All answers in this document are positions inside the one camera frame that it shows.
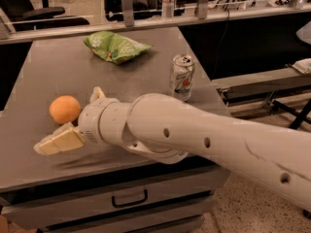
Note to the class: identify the black rolling stand base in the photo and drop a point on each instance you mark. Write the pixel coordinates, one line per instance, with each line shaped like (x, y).
(299, 116)

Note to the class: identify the black office chair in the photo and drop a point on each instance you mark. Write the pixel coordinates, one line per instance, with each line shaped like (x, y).
(25, 17)

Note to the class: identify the grey cabinet drawer with handle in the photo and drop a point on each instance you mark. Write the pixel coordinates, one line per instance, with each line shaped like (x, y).
(111, 198)

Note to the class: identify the clear plastic water bottle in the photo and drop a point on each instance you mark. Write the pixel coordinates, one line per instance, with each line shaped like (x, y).
(168, 8)

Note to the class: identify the green rice chip bag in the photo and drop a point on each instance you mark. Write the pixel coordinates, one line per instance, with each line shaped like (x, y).
(113, 47)

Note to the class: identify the lower grey cabinet drawer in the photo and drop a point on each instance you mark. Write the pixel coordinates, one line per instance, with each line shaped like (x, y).
(145, 219)

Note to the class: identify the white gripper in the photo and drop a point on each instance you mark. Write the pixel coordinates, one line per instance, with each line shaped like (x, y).
(89, 120)

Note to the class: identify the orange fruit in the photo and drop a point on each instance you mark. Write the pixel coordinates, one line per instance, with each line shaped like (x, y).
(65, 109)

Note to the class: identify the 7up soda can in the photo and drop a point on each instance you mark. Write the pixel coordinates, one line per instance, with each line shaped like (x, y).
(181, 76)

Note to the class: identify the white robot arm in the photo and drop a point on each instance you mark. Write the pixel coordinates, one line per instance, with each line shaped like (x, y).
(166, 130)

